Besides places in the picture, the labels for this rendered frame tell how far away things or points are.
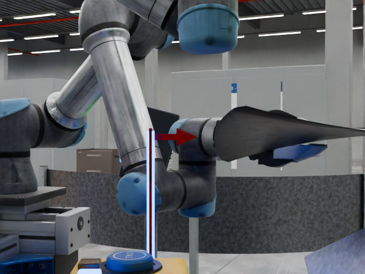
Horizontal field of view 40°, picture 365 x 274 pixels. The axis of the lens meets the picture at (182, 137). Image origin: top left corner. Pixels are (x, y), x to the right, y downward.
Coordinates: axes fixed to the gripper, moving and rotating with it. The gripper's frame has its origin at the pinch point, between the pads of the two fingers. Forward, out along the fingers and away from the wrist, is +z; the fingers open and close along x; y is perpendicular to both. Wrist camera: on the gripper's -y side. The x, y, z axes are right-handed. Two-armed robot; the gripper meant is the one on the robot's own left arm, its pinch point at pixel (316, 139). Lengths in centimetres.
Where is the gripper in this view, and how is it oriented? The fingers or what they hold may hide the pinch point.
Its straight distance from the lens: 78.1
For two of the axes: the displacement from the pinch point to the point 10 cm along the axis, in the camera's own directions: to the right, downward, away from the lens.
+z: 6.3, 0.2, -7.8
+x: -0.9, 9.9, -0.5
